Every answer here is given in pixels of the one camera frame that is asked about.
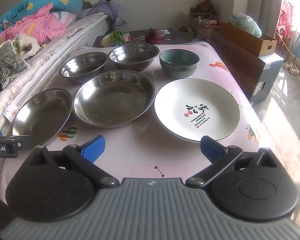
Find teal ceramic bowl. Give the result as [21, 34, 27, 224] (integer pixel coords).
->
[159, 49, 200, 78]

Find green leafy cabbage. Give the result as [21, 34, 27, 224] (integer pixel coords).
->
[101, 30, 126, 47]

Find small steel bowl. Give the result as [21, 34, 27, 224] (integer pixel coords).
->
[58, 52, 108, 84]

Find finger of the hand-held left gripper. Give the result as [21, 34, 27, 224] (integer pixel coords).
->
[0, 129, 33, 151]

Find white ceramic plate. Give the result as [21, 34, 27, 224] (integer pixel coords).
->
[154, 78, 241, 143]

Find medium steel bowl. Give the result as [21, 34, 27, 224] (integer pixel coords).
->
[108, 42, 160, 72]

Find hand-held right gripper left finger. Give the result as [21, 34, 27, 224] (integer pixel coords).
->
[27, 135, 120, 188]

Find large deep steel plate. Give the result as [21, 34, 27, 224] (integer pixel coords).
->
[73, 70, 156, 128]

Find photo card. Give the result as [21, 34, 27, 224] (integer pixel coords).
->
[4, 104, 18, 123]

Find green white plastic bag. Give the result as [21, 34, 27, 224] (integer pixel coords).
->
[231, 13, 262, 37]

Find teal blanket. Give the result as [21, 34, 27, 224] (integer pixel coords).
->
[0, 0, 83, 38]

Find purple onion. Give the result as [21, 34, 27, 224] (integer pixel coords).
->
[145, 28, 166, 44]

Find long cardboard box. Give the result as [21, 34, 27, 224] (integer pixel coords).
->
[220, 21, 278, 57]

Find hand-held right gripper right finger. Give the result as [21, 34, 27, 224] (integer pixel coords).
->
[185, 135, 278, 188]

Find open cardboard box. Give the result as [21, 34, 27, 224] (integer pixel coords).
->
[189, 7, 222, 39]

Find large steel basin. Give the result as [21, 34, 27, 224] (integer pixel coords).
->
[11, 88, 73, 148]

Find pink hanging garment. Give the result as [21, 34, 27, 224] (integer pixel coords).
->
[277, 0, 295, 48]

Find large brown carton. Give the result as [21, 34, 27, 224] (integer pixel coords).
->
[209, 36, 284, 105]

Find fluffy white blanket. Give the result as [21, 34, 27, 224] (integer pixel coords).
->
[0, 33, 40, 58]

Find white quilted mattress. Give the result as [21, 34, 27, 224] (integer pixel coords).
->
[0, 12, 112, 180]

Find pink printed tablecloth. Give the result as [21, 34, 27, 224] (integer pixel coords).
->
[0, 41, 290, 205]

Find pink quilt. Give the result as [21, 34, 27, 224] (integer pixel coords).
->
[0, 2, 77, 42]

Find brown snack bag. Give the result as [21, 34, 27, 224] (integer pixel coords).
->
[196, 0, 217, 15]

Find grey purple clothes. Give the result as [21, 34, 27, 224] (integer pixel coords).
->
[77, 1, 129, 27]

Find green floral pillow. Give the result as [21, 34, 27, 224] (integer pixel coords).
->
[0, 41, 30, 87]

